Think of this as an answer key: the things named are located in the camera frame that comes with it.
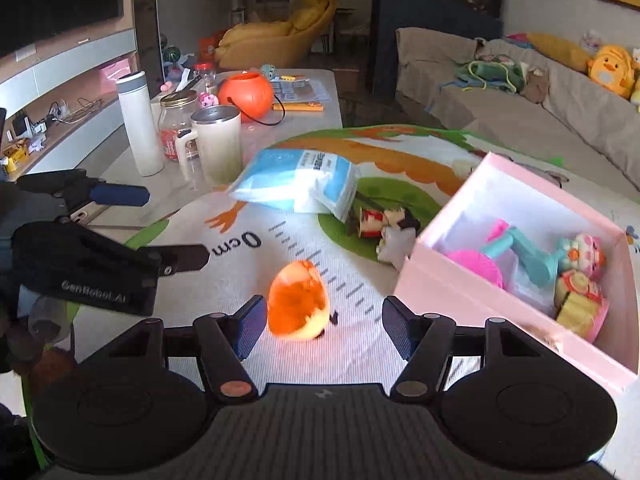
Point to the blue wipes package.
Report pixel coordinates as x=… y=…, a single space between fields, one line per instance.
x=302 y=181

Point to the pink round toy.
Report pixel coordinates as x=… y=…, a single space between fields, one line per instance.
x=478 y=262

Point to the beige sofa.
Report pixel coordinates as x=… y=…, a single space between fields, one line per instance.
x=593 y=132

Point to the pink flower face toy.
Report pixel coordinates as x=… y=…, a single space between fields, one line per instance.
x=583 y=253

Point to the colourful cartoon play mat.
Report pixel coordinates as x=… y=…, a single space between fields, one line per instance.
x=455 y=184

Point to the white thermos bottle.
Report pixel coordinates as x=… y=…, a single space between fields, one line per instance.
x=134 y=101

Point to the yellow cake toy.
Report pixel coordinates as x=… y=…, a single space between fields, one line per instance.
x=580 y=305

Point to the dark fish tank cabinet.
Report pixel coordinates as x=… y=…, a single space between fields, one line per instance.
x=465 y=18

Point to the yellow long pillow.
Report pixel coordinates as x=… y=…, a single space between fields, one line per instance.
x=560 y=50

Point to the pink doll figurine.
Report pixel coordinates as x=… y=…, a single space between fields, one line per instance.
x=207 y=99

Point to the orange pumpkin bucket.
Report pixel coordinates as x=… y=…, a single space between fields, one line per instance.
x=252 y=94

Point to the cream steel mug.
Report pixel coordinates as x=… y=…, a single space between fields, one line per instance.
x=217 y=133

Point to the red dress doll figurine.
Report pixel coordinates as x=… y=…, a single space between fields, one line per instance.
x=370 y=223

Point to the brown plush toy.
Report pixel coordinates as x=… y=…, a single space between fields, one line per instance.
x=537 y=86

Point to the yellow duck plush backpack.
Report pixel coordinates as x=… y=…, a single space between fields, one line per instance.
x=614 y=68

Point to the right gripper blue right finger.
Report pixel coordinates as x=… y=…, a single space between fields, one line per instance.
x=424 y=341

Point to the teal toy handle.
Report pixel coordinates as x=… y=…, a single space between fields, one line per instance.
x=541 y=267

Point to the white star toy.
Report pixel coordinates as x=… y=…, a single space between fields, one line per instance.
x=396 y=246

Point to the glass jar red label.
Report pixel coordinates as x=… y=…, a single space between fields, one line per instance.
x=175 y=118

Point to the pink cardboard box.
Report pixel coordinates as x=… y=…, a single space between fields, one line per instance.
x=520 y=269

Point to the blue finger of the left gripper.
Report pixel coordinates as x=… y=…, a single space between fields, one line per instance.
x=182 y=258
x=108 y=194

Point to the paper card sheet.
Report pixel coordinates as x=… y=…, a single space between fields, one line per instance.
x=298 y=89

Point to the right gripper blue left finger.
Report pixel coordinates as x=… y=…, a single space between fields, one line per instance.
x=224 y=342

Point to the green knitted cloth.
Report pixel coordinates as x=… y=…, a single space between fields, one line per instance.
x=497 y=72

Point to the orange pencil box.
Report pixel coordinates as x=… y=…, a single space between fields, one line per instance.
x=310 y=107

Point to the orange egg capsule toy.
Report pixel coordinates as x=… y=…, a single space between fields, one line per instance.
x=298 y=306

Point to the yellow lounge chair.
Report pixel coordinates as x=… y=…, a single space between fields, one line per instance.
x=280 y=43

